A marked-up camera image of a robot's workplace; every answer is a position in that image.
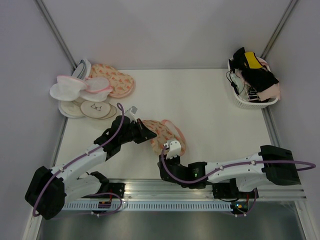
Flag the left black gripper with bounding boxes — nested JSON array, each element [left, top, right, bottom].
[[119, 118, 157, 144]]

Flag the peach floral mesh laundry bag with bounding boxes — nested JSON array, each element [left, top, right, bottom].
[[142, 119, 187, 156]]

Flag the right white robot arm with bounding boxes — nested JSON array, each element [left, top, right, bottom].
[[157, 145, 301, 198]]

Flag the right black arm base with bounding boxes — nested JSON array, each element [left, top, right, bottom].
[[212, 182, 238, 201]]

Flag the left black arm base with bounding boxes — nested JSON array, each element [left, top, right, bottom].
[[107, 182, 126, 198]]

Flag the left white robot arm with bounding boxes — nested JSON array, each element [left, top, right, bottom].
[[24, 116, 157, 220]]

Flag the beige bag with bra print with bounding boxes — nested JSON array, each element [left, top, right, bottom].
[[79, 100, 117, 120]]

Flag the cream round mesh bag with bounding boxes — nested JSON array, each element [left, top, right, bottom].
[[58, 101, 84, 119]]

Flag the white plastic laundry basket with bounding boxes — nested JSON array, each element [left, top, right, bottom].
[[225, 58, 280, 110]]

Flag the white blue-trimmed mesh bag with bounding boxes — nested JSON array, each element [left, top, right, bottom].
[[71, 58, 92, 80]]

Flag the white pink-trimmed mesh bag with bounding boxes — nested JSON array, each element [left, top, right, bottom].
[[49, 75, 89, 102]]

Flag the pink bra in basket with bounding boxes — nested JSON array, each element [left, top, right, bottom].
[[247, 83, 281, 103]]

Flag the black bra in basket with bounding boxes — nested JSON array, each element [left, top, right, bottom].
[[229, 47, 279, 92]]

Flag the yellow garment in basket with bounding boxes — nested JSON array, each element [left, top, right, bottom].
[[244, 51, 263, 69]]

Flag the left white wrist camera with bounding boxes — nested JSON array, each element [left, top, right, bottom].
[[124, 106, 138, 122]]

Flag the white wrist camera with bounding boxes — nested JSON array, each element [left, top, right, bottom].
[[124, 106, 138, 122], [164, 139, 182, 159]]

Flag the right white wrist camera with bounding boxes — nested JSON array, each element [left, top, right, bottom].
[[164, 139, 182, 159]]

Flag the aluminium mounting rail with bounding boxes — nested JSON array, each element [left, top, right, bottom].
[[74, 178, 308, 201]]

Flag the white slotted cable duct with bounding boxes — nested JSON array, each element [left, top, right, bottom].
[[62, 200, 244, 212]]

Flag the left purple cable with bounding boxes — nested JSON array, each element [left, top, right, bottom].
[[32, 102, 126, 220]]

